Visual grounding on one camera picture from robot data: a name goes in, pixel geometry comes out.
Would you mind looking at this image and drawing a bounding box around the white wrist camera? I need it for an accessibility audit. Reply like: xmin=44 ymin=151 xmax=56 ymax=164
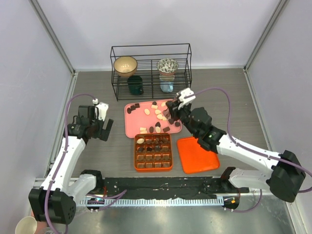
xmin=176 ymin=88 xmax=195 ymax=110
xmin=92 ymin=98 xmax=109 ymax=121

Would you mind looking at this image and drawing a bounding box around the pink mug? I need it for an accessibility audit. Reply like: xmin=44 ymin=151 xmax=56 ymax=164
xmin=15 ymin=216 xmax=37 ymax=234

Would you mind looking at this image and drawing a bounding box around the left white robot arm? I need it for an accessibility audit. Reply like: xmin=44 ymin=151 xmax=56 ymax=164
xmin=28 ymin=102 xmax=114 ymax=225

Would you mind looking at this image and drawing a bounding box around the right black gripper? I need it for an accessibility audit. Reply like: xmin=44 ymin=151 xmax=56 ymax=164
xmin=167 ymin=100 xmax=199 ymax=137

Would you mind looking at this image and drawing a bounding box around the black wire rack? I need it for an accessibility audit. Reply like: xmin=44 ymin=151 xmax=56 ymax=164
xmin=110 ymin=43 xmax=193 ymax=100

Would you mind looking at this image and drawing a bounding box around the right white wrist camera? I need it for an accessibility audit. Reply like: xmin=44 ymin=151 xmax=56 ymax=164
xmin=176 ymin=88 xmax=195 ymax=110

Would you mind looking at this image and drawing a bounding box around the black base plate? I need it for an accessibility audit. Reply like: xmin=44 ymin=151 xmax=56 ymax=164
xmin=91 ymin=176 xmax=250 ymax=200

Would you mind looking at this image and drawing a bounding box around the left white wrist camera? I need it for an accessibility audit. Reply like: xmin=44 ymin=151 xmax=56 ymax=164
xmin=92 ymin=98 xmax=109 ymax=121

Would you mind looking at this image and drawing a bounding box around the tan bowl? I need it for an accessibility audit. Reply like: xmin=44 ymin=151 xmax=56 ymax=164
xmin=113 ymin=56 xmax=137 ymax=77

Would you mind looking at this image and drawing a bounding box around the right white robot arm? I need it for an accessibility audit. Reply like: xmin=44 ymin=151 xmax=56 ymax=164
xmin=164 ymin=99 xmax=306 ymax=203

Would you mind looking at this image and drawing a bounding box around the orange box lid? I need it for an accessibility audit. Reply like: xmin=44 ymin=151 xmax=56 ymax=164
xmin=177 ymin=137 xmax=220 ymax=174

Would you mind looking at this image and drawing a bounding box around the orange chocolate box tray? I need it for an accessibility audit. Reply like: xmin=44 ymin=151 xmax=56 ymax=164
xmin=134 ymin=133 xmax=173 ymax=173

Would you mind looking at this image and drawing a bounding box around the light blue mug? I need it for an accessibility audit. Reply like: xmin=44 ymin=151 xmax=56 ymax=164
xmin=160 ymin=81 xmax=174 ymax=93

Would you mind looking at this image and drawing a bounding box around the pink tray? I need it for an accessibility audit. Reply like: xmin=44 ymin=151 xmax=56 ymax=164
xmin=124 ymin=99 xmax=182 ymax=138

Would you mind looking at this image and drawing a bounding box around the white cable duct rail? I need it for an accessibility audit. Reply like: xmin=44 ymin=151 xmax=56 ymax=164
xmin=77 ymin=196 xmax=224 ymax=208

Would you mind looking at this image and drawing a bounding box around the floral patterned bowl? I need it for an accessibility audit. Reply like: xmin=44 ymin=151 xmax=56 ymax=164
xmin=156 ymin=58 xmax=179 ymax=76

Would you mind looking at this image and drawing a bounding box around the dark green mug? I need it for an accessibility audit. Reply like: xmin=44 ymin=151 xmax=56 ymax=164
xmin=127 ymin=75 xmax=144 ymax=96

